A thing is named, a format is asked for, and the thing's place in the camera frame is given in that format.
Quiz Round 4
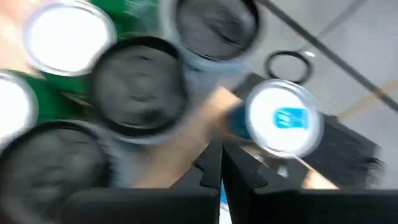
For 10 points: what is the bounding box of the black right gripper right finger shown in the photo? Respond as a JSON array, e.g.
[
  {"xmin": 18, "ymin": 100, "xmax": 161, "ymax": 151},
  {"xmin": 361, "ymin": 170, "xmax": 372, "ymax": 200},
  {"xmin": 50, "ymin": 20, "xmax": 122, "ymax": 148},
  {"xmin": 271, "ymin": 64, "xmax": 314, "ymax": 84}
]
[{"xmin": 222, "ymin": 141, "xmax": 398, "ymax": 224}]

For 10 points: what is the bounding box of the white Celsius drink can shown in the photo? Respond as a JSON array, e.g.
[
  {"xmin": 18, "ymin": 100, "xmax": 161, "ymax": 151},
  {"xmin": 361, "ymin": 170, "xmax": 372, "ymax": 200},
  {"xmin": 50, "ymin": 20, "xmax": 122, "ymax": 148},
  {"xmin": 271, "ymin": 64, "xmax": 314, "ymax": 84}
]
[
  {"xmin": 161, "ymin": 0, "xmax": 262, "ymax": 94},
  {"xmin": 0, "ymin": 119, "xmax": 125, "ymax": 224},
  {"xmin": 88, "ymin": 35, "xmax": 192, "ymax": 147}
]

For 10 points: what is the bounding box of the black looped power cable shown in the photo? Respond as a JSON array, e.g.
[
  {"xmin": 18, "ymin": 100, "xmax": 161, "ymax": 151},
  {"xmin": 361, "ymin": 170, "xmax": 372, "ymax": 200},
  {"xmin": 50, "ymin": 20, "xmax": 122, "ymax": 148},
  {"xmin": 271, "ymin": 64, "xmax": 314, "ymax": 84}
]
[{"xmin": 263, "ymin": 0, "xmax": 369, "ymax": 85}]

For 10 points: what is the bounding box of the green Sprite soda can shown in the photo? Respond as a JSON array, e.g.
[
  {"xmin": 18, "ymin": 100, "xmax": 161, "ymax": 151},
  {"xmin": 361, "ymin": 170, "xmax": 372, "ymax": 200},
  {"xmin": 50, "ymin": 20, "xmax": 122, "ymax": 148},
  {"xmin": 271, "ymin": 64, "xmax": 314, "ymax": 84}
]
[
  {"xmin": 21, "ymin": 0, "xmax": 119, "ymax": 96},
  {"xmin": 90, "ymin": 0, "xmax": 165, "ymax": 43},
  {"xmin": 0, "ymin": 70, "xmax": 93, "ymax": 149}
]

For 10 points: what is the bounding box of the blue silver Red Bull can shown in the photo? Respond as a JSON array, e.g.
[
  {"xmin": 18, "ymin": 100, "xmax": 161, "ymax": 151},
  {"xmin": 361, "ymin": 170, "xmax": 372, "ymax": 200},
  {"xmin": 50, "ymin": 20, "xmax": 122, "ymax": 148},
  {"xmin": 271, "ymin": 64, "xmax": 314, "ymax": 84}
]
[
  {"xmin": 219, "ymin": 182, "xmax": 233, "ymax": 224},
  {"xmin": 226, "ymin": 78, "xmax": 326, "ymax": 159}
]

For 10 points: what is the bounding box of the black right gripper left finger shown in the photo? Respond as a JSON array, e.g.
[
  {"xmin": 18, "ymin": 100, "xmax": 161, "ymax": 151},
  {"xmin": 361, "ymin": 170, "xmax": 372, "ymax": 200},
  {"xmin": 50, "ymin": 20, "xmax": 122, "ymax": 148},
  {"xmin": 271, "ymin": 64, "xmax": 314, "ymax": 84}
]
[{"xmin": 63, "ymin": 139, "xmax": 223, "ymax": 224}]

